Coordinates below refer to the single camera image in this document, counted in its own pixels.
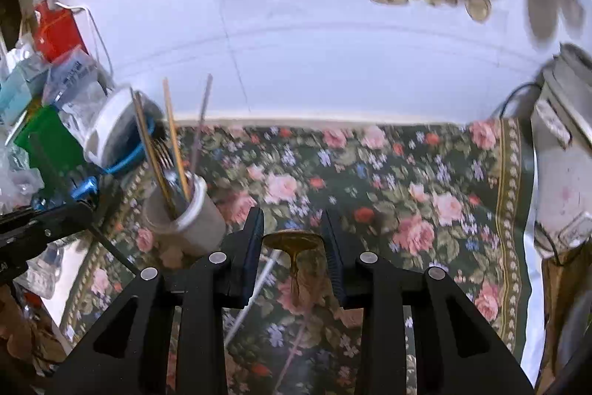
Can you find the brown-purple chopstick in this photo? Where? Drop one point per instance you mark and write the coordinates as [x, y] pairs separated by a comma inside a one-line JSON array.
[[198, 133]]

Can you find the silver fork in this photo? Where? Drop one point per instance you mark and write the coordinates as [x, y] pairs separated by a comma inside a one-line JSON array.
[[165, 162]]

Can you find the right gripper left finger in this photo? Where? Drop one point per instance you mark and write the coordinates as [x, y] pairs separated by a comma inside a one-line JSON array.
[[126, 351]]

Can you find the plastic bag with blue print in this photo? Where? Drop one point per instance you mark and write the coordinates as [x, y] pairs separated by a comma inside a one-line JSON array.
[[77, 86]]

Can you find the red box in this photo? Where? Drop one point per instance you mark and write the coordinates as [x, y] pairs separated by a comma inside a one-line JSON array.
[[57, 32]]

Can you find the white rice cooker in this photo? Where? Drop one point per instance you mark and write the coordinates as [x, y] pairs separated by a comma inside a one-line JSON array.
[[561, 123]]

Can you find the yellow chopstick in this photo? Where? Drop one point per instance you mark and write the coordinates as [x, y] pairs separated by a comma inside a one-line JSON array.
[[173, 136]]

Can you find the white appliance lid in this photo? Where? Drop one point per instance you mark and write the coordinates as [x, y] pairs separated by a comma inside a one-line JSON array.
[[117, 103]]

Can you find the white chopstick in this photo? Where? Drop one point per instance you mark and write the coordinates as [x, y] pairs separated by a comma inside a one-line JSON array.
[[260, 282]]

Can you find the teal tissue box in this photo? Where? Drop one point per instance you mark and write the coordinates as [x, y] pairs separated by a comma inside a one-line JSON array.
[[22, 85]]

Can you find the white ceramic utensil cup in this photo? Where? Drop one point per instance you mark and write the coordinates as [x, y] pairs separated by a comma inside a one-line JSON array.
[[185, 218]]

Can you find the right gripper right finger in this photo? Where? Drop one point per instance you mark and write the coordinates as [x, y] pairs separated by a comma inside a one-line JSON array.
[[424, 314]]

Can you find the mauve chopstick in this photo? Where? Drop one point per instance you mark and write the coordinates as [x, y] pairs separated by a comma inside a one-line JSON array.
[[292, 354]]

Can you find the brown wooden chopstick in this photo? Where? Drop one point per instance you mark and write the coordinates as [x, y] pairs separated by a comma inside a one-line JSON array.
[[149, 149]]

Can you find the gold spoon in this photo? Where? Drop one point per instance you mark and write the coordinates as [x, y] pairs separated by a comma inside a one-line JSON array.
[[293, 243]]

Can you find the floral green table mat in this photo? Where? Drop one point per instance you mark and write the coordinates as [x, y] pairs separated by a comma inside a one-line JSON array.
[[446, 196]]

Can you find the green box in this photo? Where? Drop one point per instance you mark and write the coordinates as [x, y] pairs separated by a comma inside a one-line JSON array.
[[48, 143]]

